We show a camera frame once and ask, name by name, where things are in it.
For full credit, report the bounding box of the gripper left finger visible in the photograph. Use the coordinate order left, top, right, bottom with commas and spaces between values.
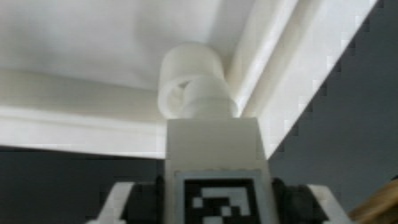
85, 177, 163, 224

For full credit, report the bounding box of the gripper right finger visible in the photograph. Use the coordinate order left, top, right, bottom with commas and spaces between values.
272, 178, 355, 224

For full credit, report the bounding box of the white leg with tag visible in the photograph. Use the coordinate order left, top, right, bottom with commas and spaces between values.
160, 74, 280, 224

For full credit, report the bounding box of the white square tabletop part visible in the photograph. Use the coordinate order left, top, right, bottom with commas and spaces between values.
0, 0, 378, 158

